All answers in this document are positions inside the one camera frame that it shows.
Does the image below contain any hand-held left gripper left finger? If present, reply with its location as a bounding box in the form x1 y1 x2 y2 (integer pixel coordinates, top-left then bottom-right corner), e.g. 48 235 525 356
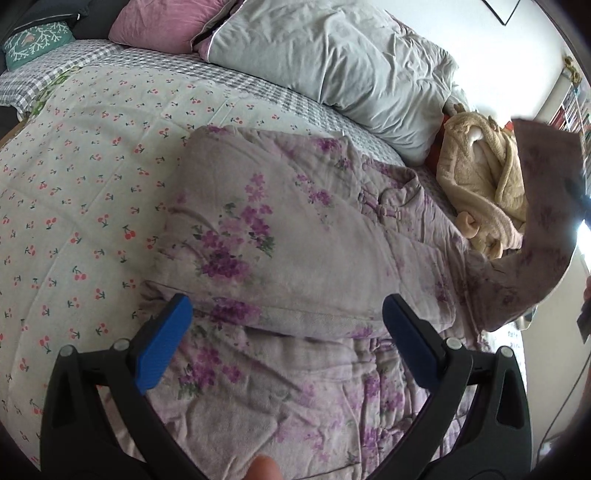
41 294 208 480

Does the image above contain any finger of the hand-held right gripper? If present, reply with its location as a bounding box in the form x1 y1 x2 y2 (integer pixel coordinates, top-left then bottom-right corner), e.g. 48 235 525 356
566 178 591 208

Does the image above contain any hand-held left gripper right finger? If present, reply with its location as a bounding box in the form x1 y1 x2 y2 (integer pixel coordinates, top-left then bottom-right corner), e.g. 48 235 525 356
369 294 534 480

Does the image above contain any pink floral padded jacket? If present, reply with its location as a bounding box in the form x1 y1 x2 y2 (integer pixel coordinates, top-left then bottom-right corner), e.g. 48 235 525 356
139 119 585 480

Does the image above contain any person's left hand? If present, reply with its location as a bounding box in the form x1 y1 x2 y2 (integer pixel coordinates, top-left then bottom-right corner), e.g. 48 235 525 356
245 455 282 480

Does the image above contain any bookshelf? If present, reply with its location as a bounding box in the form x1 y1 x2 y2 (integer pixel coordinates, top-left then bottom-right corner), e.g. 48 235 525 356
547 55 591 134

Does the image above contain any beige fleece robe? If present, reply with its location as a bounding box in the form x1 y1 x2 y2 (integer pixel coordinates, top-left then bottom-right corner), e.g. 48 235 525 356
436 113 527 254

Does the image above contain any red cloth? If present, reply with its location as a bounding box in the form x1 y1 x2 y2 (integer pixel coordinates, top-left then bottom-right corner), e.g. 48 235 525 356
425 115 448 169

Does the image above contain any cherry print bed quilt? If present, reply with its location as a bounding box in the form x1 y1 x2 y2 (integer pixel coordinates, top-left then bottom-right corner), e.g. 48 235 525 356
0 65 536 462

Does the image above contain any grey pillow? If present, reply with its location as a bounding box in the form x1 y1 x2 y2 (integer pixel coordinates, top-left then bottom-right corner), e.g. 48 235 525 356
194 0 467 167

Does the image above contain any pink pillow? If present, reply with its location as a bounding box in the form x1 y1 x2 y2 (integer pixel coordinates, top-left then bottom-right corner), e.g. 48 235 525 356
108 0 232 54

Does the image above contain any teal patterned cushion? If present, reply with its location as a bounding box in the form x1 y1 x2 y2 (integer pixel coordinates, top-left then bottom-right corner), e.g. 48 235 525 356
2 22 75 71

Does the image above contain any dark grey cushion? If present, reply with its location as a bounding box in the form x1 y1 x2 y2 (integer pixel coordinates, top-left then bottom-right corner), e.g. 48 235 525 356
0 0 134 40

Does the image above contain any black picture frame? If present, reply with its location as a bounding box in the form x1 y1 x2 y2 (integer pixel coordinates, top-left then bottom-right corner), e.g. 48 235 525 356
482 0 527 26

